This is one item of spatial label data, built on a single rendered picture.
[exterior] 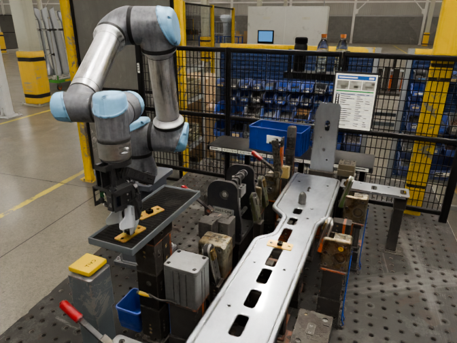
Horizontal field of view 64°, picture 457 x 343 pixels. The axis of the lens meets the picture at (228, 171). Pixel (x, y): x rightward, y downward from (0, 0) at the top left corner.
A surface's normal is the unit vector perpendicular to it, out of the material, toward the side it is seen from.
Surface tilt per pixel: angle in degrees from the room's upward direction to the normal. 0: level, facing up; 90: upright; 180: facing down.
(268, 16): 90
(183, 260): 0
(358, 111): 90
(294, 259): 0
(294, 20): 90
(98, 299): 90
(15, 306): 0
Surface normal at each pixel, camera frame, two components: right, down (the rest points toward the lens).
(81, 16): -0.34, 0.35
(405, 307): 0.01, -0.93
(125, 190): 0.86, 0.19
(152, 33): -0.07, 0.64
